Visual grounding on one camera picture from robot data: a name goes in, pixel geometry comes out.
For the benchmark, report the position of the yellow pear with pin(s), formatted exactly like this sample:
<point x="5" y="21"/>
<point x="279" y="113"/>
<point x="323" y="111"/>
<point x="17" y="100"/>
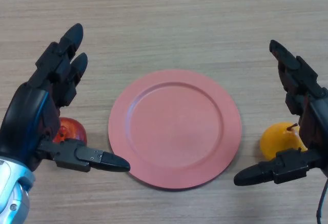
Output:
<point x="279" y="139"/>

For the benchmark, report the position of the red apple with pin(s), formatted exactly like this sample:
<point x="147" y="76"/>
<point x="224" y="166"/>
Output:
<point x="74" y="130"/>

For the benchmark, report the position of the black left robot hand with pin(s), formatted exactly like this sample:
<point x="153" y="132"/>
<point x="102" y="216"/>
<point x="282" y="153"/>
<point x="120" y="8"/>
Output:
<point x="28" y="111"/>

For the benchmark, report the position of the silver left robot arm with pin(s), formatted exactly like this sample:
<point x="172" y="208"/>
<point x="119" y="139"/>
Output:
<point x="10" y="195"/>

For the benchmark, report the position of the pink round plate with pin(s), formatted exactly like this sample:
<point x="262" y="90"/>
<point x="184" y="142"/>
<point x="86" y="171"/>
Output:
<point x="174" y="131"/>

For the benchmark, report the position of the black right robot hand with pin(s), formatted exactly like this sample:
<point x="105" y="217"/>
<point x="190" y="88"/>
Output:
<point x="315" y="121"/>

